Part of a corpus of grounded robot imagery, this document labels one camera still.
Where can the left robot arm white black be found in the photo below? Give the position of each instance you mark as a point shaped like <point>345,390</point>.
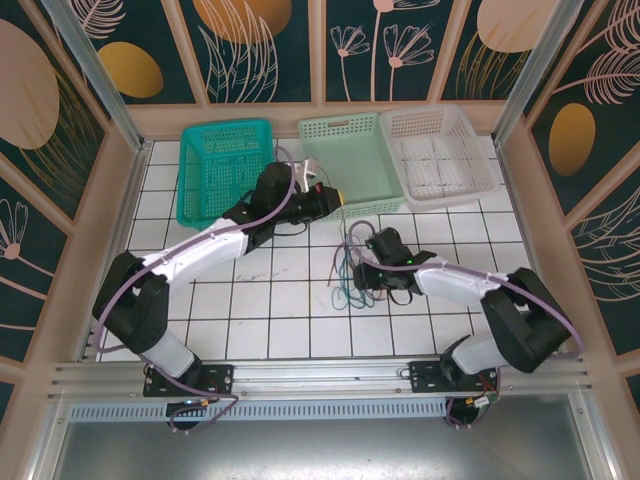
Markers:
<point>200,250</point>

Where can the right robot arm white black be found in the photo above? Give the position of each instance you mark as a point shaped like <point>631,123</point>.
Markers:
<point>450,285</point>

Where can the mint green plastic basket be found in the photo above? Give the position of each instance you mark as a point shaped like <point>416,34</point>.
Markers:
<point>360,165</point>

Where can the teal plastic basket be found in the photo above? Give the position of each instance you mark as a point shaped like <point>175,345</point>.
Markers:
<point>215,165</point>

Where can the white plastic basket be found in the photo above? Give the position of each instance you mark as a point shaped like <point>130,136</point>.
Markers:
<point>440,165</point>

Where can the grey metal shelf panel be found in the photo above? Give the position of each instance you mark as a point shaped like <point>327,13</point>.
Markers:
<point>320,450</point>

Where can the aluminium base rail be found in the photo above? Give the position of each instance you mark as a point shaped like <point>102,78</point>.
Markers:
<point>320,377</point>

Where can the aluminium side rail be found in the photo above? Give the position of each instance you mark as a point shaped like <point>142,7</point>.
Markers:
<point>119,240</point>

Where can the aluminium frame post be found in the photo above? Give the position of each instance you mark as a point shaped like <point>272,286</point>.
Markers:
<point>540,65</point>
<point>95,65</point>

